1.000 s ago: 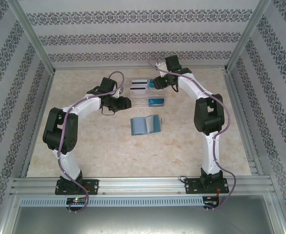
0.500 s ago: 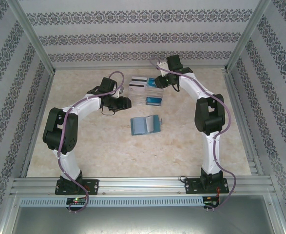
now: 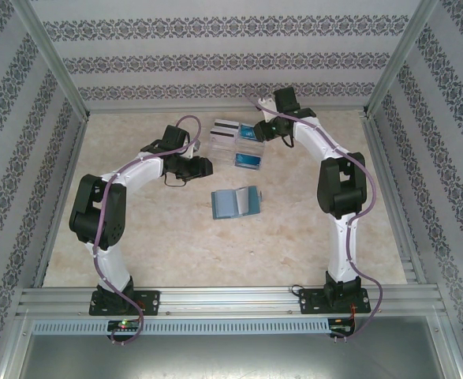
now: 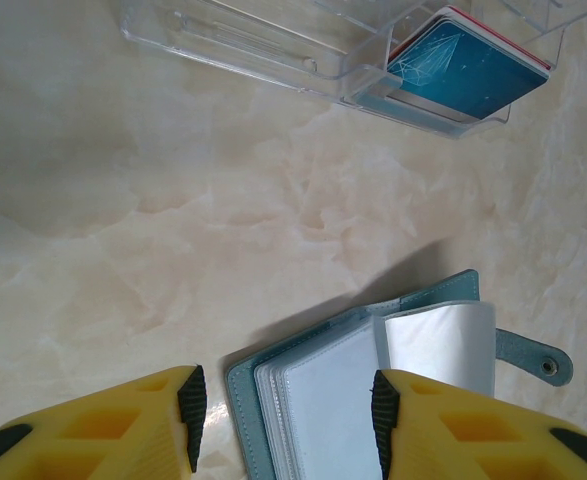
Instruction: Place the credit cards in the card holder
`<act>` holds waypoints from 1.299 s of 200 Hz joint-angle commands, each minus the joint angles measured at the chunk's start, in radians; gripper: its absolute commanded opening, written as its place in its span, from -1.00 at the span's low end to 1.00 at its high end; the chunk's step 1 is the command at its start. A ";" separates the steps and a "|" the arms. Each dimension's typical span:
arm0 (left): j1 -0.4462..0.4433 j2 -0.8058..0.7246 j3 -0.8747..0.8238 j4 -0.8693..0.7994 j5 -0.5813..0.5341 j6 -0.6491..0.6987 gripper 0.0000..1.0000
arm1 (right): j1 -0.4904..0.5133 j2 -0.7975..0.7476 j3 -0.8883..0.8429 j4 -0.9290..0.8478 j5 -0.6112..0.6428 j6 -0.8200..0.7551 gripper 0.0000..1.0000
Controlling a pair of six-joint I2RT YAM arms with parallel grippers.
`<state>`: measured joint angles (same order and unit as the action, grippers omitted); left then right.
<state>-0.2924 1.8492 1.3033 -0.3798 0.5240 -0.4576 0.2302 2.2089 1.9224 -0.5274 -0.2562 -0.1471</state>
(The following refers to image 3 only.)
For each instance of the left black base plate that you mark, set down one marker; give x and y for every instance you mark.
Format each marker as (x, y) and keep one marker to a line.
(150, 302)

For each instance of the blue plastic card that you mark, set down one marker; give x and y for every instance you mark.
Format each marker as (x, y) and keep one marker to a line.
(248, 160)

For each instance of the aluminium mounting rail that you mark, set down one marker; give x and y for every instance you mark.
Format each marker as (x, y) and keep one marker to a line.
(227, 300)

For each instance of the aluminium frame post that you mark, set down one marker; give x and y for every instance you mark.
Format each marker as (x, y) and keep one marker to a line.
(400, 59)
(53, 59)

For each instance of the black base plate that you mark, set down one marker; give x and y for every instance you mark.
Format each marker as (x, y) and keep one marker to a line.
(150, 302)
(312, 302)

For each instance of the grey metal sheet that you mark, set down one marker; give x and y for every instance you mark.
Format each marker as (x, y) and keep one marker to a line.
(235, 357)

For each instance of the blue VIP card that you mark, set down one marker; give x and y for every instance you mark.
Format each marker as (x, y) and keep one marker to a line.
(247, 132)

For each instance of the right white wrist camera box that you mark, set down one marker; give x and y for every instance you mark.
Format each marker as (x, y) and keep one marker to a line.
(266, 107)

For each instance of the teal leather card holder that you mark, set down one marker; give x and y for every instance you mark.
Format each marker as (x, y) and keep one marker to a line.
(225, 201)

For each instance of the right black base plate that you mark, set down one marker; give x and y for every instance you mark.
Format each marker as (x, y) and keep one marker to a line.
(312, 302)

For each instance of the aluminium side rail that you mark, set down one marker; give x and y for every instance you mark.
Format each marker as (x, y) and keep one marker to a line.
(73, 158)
(385, 158)

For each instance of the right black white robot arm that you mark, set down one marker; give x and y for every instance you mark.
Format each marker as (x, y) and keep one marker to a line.
(335, 189)

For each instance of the white magnetic stripe card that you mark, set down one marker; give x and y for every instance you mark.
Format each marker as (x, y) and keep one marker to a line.
(227, 124)
(223, 136)

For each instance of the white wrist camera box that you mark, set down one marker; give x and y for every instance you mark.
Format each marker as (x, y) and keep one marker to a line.
(195, 147)
(266, 107)

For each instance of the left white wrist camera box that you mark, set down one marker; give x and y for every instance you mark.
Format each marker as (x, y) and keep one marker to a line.
(195, 147)

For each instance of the clear acrylic card stand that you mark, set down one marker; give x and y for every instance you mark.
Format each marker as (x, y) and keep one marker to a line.
(225, 154)

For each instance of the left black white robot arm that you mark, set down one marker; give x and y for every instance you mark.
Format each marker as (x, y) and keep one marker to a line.
(85, 213)

